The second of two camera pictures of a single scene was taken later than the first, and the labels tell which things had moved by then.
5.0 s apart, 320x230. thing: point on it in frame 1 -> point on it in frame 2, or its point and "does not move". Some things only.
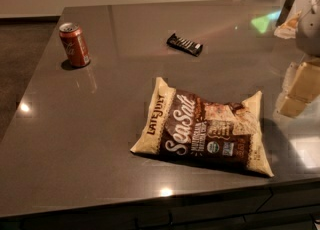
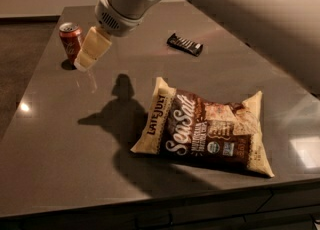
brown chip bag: [187, 125] does not move
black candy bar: [185, 45] does not move
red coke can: [75, 44] does not move
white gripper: [309, 32] -> [117, 20]
